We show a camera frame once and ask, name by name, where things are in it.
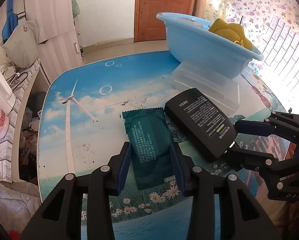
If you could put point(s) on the black tube bottle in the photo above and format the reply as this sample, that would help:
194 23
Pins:
202 123

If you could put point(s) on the grey tote bag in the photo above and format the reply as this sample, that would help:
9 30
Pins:
22 46

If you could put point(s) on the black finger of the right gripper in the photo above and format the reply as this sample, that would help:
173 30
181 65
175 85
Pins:
238 158
254 128

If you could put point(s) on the brown wooden door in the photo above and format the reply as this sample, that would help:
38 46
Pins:
146 26

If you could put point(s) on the white electric kettle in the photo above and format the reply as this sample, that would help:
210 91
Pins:
7 98

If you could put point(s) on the blue strap bag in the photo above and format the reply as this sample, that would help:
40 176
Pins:
11 22

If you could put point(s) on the clear plastic storage box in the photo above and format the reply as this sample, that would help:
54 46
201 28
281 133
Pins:
222 91

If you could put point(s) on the light blue plastic basin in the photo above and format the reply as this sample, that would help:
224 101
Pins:
189 39

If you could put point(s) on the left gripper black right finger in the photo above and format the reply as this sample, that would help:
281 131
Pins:
241 216

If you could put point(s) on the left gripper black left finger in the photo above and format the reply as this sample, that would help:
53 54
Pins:
60 214

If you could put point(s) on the dark green snack packet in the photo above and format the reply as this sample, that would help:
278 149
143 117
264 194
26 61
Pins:
151 139

